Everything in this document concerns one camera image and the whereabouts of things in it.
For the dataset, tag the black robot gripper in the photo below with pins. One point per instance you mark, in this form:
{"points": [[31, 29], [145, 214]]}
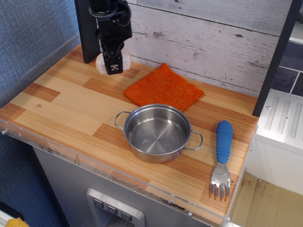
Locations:
{"points": [[114, 27]]}

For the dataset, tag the yellow object at corner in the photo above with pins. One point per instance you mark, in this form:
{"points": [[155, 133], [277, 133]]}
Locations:
{"points": [[16, 222]]}

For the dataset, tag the orange knitted rag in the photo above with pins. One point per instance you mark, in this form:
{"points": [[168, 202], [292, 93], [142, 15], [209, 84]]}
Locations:
{"points": [[164, 86]]}

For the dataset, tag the silver dispenser button panel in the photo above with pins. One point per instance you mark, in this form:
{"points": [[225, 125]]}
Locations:
{"points": [[110, 212]]}

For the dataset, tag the blue handled metal fork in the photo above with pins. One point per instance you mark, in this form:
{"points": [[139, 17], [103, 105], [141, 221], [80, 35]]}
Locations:
{"points": [[220, 178]]}

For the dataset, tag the small steel pot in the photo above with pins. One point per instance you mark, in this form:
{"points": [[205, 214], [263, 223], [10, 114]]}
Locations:
{"points": [[158, 133]]}

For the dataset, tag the clear acrylic table edge guard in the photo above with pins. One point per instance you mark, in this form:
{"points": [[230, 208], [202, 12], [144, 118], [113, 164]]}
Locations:
{"points": [[182, 184]]}

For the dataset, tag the white toy sushi piece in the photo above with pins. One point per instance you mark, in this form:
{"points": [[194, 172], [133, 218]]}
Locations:
{"points": [[100, 66]]}

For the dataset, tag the dark left vertical post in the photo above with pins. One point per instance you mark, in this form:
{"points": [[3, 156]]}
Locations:
{"points": [[87, 27]]}

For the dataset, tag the dark right vertical post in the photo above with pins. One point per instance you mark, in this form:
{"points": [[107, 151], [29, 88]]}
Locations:
{"points": [[278, 54]]}

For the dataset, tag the dark vertical post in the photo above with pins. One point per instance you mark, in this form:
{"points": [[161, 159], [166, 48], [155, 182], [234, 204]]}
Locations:
{"points": [[278, 54], [87, 27]]}

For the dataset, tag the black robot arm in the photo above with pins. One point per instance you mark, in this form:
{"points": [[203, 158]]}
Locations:
{"points": [[113, 19]]}

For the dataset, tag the white ridged appliance top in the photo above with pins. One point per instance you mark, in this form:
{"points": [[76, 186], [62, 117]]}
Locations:
{"points": [[276, 153]]}

